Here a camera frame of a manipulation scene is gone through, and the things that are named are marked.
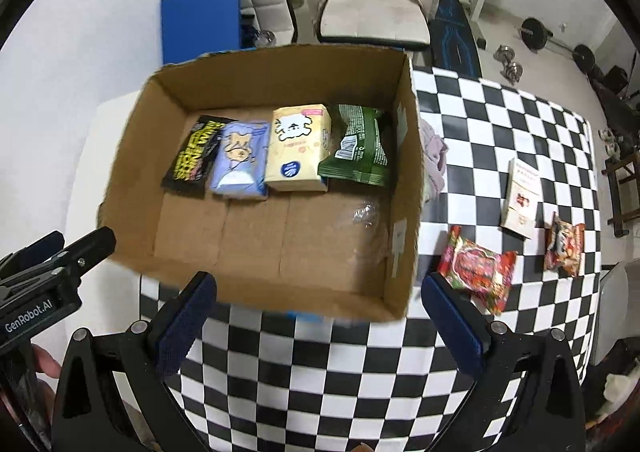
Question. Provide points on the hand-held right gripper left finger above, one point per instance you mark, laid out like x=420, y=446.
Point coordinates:
x=184, y=327

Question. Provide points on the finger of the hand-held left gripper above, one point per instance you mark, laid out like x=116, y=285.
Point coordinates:
x=90, y=249
x=42, y=246

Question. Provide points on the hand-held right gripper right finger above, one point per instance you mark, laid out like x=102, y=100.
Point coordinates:
x=456, y=327

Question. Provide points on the brown cardboard box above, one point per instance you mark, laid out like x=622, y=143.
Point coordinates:
x=250, y=257

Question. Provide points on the person's left hand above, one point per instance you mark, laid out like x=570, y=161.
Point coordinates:
x=47, y=363

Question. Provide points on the red snack packet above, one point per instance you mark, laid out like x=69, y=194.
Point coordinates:
x=475, y=268

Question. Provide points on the orange snack packet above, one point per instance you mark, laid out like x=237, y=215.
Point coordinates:
x=563, y=247

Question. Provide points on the black yellow snack packet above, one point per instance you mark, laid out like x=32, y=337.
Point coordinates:
x=192, y=156

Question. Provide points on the white red-printed tissue pack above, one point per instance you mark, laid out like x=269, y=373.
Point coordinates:
x=520, y=202

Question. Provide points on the clear plastic bag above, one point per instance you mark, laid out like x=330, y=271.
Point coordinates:
x=365, y=219

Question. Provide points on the black white checkered tablecloth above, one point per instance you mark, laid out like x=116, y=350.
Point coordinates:
x=325, y=382

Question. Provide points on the white appliance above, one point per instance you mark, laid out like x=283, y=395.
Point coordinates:
x=615, y=312

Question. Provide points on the lavender tissue pack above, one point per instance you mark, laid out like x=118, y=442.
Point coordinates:
x=237, y=164

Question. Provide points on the purple cloth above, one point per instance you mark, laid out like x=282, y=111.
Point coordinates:
x=433, y=151

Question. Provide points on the green snack bag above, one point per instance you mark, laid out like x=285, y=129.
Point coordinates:
x=360, y=146

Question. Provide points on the yellow tissue pack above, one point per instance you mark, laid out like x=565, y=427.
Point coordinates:
x=295, y=151

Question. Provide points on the wooden stool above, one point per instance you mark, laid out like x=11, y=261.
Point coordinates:
x=620, y=192

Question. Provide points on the blue board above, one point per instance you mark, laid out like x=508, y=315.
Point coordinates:
x=200, y=21

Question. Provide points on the chrome dumbbell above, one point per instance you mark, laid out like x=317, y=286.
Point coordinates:
x=504, y=53
x=514, y=71

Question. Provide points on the black gym machine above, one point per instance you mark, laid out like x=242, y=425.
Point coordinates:
x=617, y=96

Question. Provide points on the black blue weight bench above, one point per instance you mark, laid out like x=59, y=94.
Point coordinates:
x=453, y=31

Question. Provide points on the barbell with black plates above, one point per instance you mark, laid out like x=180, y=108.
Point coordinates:
x=534, y=30

